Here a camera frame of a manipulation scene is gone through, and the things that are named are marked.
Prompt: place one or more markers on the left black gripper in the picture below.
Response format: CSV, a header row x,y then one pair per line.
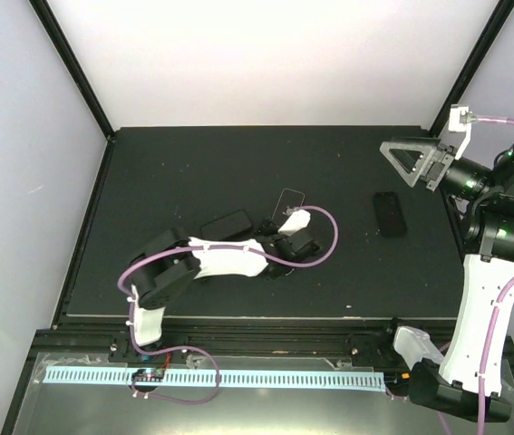
x,y
266,228

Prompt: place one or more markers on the black table mat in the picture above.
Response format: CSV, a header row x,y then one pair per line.
x,y
155,179

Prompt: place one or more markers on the light blue slotted cable duct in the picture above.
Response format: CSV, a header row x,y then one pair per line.
x,y
247,379

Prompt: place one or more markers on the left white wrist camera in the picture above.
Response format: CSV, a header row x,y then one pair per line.
x,y
296,221

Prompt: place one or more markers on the black smartphone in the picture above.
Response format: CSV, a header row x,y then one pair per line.
x,y
388,213

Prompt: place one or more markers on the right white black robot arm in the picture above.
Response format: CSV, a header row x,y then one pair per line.
x,y
465,381

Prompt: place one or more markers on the left black frame post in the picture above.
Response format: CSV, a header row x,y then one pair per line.
x,y
48,20

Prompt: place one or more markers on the right black frame post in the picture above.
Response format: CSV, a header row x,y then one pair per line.
x,y
491,30

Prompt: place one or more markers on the silver edged smartphone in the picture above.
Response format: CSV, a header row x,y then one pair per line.
x,y
288,199

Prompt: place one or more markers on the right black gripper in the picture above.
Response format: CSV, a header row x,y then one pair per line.
x,y
431,176

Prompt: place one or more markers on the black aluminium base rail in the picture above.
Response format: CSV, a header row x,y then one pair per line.
x,y
358,341

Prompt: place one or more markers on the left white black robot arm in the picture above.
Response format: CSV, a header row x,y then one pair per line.
x,y
167,266

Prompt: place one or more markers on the black frame post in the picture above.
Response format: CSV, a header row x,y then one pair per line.
x,y
48,20
491,30

